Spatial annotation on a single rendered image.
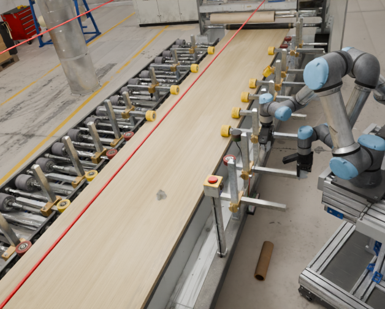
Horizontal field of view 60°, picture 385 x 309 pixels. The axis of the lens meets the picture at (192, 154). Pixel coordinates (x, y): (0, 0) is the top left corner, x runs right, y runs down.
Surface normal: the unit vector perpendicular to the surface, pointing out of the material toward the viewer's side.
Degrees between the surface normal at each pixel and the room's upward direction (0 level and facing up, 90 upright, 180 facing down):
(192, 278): 0
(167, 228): 0
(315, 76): 83
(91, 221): 0
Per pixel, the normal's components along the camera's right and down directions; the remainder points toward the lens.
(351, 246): -0.14, -0.79
